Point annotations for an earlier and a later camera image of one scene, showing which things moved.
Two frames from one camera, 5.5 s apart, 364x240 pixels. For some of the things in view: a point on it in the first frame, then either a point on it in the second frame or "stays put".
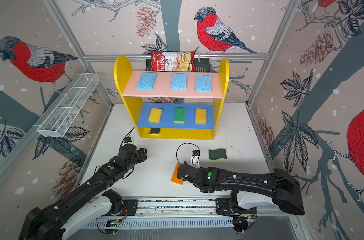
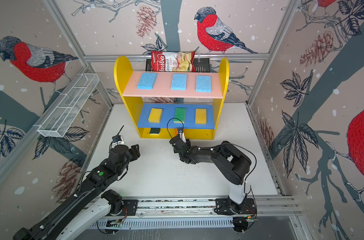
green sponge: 180,115 stays put
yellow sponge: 155,115 stays put
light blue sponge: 146,81 stays put
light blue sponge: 179,81 stays put
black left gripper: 142,154 -> 135,152
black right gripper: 179,168 -> 187,143
